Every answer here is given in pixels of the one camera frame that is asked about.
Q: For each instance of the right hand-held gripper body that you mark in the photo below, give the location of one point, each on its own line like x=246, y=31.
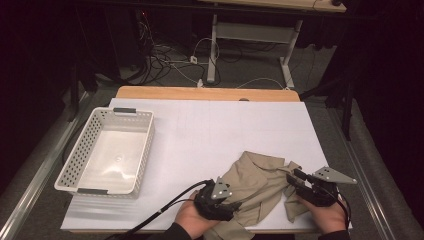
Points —
x=333, y=175

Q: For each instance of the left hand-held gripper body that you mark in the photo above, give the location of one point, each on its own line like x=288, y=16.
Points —
x=220, y=191

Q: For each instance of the khaki pants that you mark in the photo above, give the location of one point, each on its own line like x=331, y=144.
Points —
x=253, y=186

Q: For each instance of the white perforated plastic basket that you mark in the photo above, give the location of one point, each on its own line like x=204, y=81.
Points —
x=110, y=160

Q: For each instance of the person's left hand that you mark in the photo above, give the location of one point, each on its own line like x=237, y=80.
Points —
x=190, y=216

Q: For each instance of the person's right hand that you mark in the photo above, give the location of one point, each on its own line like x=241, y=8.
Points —
x=328, y=218

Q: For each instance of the white table cover sheet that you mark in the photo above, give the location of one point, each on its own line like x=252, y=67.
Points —
x=233, y=126

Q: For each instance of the black metal stand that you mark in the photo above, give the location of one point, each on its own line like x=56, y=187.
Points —
x=348, y=106
x=74, y=96

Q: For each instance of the white power adapter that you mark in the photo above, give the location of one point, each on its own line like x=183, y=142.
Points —
x=193, y=60

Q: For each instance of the white-framed desk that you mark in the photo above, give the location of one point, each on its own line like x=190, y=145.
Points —
x=253, y=31

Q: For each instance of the small black device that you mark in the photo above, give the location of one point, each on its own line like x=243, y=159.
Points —
x=336, y=2

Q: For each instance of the black computer tower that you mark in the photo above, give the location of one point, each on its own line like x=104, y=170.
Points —
x=126, y=36

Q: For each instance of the aluminium floor rail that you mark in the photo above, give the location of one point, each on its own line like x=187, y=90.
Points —
x=36, y=180
x=366, y=190

